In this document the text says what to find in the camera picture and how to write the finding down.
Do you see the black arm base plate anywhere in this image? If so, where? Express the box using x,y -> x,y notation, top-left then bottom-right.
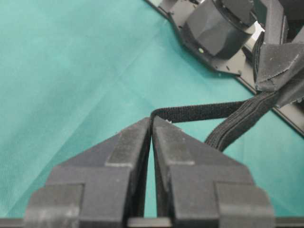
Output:
148,0 -> 256,75

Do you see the green table cloth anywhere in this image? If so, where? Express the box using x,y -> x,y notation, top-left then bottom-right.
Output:
0,0 -> 252,218

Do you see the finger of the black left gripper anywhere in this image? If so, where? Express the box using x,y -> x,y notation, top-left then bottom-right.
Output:
255,42 -> 304,108

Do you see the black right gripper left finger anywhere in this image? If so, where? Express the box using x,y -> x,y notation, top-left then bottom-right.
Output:
24,117 -> 151,228

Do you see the black Velcro strap loop side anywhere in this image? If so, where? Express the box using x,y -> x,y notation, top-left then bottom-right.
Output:
205,32 -> 280,152

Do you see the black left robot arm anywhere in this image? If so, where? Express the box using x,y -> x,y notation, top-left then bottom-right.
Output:
182,0 -> 304,107

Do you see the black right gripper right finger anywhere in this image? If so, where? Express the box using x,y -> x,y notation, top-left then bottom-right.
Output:
152,117 -> 275,228

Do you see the black Velcro strap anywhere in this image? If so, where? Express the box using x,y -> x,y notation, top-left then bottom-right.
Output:
143,101 -> 249,218

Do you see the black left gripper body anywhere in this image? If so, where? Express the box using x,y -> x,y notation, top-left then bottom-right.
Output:
254,0 -> 304,45

